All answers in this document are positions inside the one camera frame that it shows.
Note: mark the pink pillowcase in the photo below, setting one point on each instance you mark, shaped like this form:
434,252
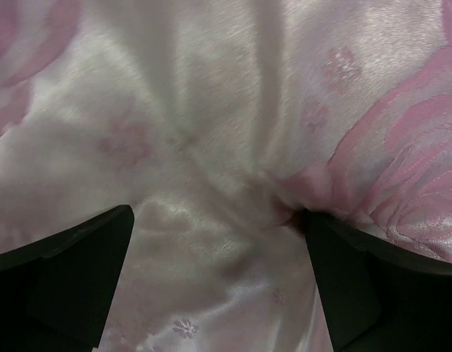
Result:
215,121

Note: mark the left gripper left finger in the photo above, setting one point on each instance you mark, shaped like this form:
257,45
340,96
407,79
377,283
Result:
56,293

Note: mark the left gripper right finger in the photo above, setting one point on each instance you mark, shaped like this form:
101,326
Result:
377,296

